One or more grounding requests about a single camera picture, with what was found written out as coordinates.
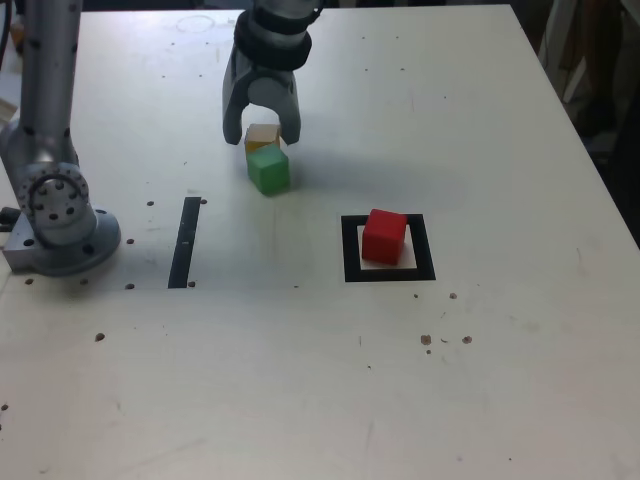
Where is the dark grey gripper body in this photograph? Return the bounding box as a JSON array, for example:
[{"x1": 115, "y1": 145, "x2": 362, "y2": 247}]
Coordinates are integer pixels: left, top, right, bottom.
[{"x1": 228, "y1": 52, "x2": 297, "y2": 86}]

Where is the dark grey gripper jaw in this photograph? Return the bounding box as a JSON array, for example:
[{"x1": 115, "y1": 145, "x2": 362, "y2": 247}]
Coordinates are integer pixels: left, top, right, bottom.
[{"x1": 221, "y1": 62, "x2": 251, "y2": 145}]

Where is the black tape strip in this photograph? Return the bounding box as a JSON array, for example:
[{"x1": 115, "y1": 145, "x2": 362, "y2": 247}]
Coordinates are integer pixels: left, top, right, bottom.
[{"x1": 167, "y1": 196, "x2": 202, "y2": 290}]

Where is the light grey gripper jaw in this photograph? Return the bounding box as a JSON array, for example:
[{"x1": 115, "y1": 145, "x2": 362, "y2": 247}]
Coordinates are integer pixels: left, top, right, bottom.
[{"x1": 248, "y1": 74, "x2": 302, "y2": 147}]

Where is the yellow cube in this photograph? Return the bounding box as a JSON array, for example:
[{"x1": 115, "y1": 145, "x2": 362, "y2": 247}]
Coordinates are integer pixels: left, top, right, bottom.
[{"x1": 244, "y1": 123, "x2": 283, "y2": 154}]

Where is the green cube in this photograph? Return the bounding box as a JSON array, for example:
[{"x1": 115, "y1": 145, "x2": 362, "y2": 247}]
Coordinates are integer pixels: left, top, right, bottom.
[{"x1": 246, "y1": 144, "x2": 291, "y2": 196}]

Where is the red cube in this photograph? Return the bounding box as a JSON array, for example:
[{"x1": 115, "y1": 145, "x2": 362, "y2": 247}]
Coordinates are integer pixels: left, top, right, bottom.
[{"x1": 361, "y1": 208, "x2": 407, "y2": 265}]

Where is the black tape square outline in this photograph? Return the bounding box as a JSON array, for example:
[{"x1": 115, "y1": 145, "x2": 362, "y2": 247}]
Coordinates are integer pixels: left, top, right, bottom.
[{"x1": 340, "y1": 213, "x2": 437, "y2": 284}]

